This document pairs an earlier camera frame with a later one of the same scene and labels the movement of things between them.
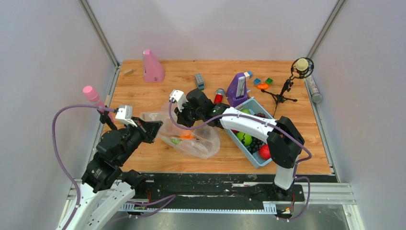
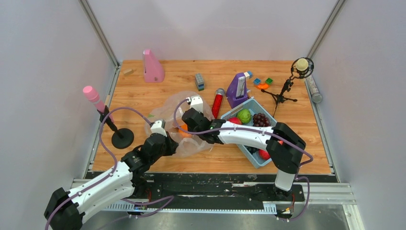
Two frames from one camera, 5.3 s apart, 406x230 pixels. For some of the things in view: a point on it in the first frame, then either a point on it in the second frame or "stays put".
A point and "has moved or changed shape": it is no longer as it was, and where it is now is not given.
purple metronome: (236, 94) stays put
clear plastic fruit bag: (199, 143) stays put
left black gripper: (149, 129) -> (172, 144)
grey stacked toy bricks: (199, 81) stays put
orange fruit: (187, 135) has moved or changed shape
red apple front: (264, 152) stays put
